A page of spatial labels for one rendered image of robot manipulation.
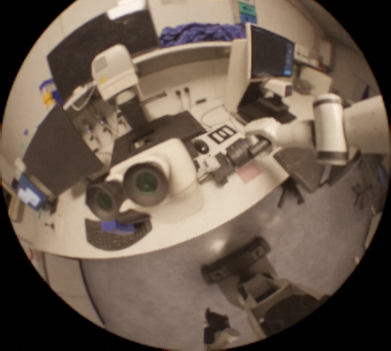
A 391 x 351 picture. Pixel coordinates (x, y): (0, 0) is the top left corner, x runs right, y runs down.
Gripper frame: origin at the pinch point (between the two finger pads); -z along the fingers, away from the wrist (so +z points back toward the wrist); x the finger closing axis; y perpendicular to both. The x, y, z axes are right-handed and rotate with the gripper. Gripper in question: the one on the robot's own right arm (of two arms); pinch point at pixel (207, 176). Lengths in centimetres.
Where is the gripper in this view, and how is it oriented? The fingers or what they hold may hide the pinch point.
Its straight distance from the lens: 42.8
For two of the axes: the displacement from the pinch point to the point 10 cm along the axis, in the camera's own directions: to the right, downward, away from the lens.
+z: 7.8, -5.9, -2.2
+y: 4.7, 3.0, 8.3
